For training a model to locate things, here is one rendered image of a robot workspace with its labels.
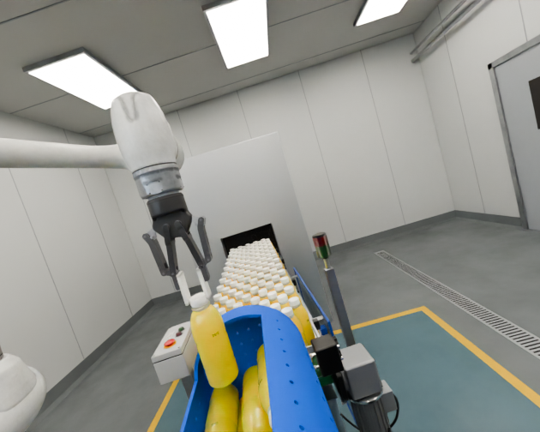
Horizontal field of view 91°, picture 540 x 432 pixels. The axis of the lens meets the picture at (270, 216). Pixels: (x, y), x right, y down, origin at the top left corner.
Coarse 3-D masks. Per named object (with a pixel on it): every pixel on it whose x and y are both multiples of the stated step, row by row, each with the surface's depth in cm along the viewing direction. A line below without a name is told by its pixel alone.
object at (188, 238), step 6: (180, 222) 55; (180, 228) 55; (180, 234) 55; (186, 234) 55; (186, 240) 55; (192, 240) 57; (192, 246) 56; (192, 252) 56; (198, 252) 57; (198, 258) 56; (198, 264) 56
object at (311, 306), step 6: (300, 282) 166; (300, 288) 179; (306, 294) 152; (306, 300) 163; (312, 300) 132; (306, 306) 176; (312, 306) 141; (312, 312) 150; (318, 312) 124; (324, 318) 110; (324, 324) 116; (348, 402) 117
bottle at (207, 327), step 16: (208, 304) 57; (192, 320) 56; (208, 320) 56; (208, 336) 55; (224, 336) 58; (208, 352) 56; (224, 352) 57; (208, 368) 57; (224, 368) 57; (224, 384) 57
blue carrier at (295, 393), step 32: (224, 320) 65; (256, 320) 70; (288, 320) 68; (256, 352) 70; (288, 352) 51; (288, 384) 42; (320, 384) 51; (192, 416) 56; (288, 416) 35; (320, 416) 39
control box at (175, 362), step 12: (180, 324) 105; (168, 336) 97; (180, 336) 94; (192, 336) 99; (168, 348) 88; (180, 348) 86; (192, 348) 95; (156, 360) 85; (168, 360) 86; (180, 360) 86; (192, 360) 92; (156, 372) 86; (168, 372) 86; (180, 372) 86
